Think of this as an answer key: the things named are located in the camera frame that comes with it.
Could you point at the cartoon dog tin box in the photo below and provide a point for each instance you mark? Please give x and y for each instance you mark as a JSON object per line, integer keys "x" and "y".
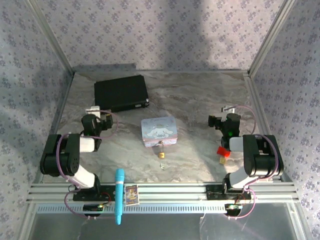
{"x": 158, "y": 131}

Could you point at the small brass padlock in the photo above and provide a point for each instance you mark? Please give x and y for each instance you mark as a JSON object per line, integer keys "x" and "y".
{"x": 162, "y": 155}

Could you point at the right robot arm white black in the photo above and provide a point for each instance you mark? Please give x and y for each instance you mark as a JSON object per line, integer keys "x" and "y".
{"x": 262, "y": 160}

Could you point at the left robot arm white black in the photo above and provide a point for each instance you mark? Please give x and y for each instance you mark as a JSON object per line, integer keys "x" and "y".
{"x": 60, "y": 162}

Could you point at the small red plastic object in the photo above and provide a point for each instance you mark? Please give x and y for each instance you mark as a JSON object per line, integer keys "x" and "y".
{"x": 223, "y": 151}

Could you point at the black hard case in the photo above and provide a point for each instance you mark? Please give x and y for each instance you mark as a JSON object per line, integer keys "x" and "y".
{"x": 120, "y": 92}

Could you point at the light blue marker pen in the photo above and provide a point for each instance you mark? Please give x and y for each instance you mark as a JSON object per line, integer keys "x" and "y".
{"x": 119, "y": 195}

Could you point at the small printed card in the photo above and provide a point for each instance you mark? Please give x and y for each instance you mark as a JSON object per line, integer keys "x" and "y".
{"x": 132, "y": 195}

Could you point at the small controller circuit board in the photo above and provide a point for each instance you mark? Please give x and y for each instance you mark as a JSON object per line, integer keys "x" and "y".
{"x": 233, "y": 207}
{"x": 93, "y": 207}

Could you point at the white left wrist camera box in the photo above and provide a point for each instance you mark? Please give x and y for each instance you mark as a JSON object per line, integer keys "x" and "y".
{"x": 93, "y": 110}

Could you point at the aluminium side rail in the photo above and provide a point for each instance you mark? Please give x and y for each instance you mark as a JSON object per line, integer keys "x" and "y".
{"x": 59, "y": 110}
{"x": 260, "y": 112}

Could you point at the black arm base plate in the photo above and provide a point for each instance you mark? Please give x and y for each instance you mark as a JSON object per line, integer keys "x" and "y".
{"x": 215, "y": 193}
{"x": 107, "y": 193}

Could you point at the aluminium front rail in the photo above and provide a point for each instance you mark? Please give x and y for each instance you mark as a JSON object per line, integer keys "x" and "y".
{"x": 175, "y": 193}

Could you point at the aluminium corner post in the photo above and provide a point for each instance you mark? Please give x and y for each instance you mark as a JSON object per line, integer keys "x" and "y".
{"x": 272, "y": 32}
{"x": 50, "y": 37}

